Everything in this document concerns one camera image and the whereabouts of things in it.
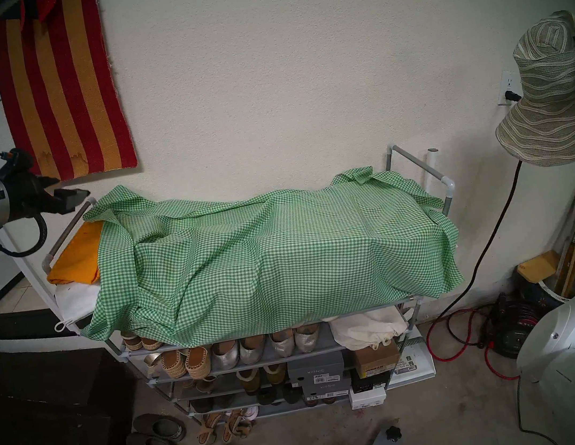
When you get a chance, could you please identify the white drawstring bag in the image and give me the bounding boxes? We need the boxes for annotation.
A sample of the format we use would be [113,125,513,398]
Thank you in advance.
[49,279,109,333]

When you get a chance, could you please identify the silver flat shoe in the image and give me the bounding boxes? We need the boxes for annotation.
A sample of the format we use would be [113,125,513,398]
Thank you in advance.
[210,340,243,372]
[237,335,271,366]

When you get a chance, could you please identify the red yellow striped wall rug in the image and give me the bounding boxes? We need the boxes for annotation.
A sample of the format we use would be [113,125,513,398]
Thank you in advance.
[0,0,140,192]

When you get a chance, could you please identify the black door mat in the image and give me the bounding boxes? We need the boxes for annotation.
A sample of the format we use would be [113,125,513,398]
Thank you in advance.
[0,303,68,346]

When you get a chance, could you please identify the black floor cable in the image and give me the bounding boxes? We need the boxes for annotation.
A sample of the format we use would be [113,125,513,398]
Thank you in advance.
[510,373,560,445]

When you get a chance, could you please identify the black shoe box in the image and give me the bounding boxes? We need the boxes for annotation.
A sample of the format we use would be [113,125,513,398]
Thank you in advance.
[350,370,390,393]

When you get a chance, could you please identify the brown cardboard shoe box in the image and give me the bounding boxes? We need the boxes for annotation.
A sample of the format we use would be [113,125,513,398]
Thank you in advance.
[352,340,403,380]

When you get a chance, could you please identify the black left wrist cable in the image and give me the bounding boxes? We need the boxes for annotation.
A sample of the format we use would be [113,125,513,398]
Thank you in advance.
[0,141,52,261]

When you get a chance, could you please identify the black power cable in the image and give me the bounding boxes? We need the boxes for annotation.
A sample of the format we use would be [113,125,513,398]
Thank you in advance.
[400,89,560,353]

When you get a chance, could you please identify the striped straw sun hat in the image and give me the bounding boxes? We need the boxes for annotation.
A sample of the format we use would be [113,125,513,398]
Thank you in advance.
[478,9,575,175]

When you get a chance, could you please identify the orange folded cloth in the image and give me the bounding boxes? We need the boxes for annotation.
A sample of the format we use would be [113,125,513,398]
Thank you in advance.
[40,219,113,291]

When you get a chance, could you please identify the white flat carton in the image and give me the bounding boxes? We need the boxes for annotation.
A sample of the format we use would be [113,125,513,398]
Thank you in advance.
[382,335,438,390]

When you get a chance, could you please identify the white shoe box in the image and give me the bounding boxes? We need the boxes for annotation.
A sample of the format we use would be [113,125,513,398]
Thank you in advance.
[348,384,389,411]

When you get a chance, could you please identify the gold pointed shoe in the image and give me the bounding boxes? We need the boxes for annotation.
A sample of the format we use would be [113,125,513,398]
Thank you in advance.
[143,352,166,378]

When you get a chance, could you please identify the yellow block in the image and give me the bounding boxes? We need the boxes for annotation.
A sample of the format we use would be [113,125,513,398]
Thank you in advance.
[514,250,562,286]

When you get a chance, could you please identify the white wall outlet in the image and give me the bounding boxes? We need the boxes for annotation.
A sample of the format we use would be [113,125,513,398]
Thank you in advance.
[496,68,525,107]

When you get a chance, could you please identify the green gingham cloth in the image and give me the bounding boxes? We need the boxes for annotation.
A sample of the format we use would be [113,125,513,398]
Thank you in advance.
[60,133,471,364]

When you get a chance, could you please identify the dark grey Vionic shoe box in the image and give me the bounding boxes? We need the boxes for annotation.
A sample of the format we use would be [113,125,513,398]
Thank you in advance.
[301,374,354,404]

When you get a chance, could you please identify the mustard suede shoe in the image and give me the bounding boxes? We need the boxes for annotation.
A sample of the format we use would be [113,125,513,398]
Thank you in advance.
[263,363,290,388]
[235,367,264,397]

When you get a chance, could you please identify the tan espadrille shoe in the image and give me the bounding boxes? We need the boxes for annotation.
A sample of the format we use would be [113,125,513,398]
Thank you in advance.
[182,344,215,380]
[159,349,189,381]

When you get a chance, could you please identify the tan strappy sandal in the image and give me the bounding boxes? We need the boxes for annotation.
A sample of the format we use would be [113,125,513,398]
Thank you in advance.
[194,411,226,445]
[219,407,256,444]

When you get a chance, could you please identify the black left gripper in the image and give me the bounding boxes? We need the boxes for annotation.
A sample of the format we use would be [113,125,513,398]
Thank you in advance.
[0,139,93,222]

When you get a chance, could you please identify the cream cloth bag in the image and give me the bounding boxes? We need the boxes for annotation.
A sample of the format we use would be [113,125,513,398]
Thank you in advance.
[328,303,412,354]

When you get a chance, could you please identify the grey metal shoe rack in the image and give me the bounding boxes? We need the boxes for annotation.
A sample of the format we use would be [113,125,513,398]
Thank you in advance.
[31,134,488,445]

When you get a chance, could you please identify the red power cable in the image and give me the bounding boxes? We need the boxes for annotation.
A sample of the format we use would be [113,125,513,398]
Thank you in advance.
[423,302,521,392]

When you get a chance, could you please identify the dark wooden chest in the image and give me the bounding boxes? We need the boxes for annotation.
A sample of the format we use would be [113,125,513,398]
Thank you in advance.
[0,330,139,445]

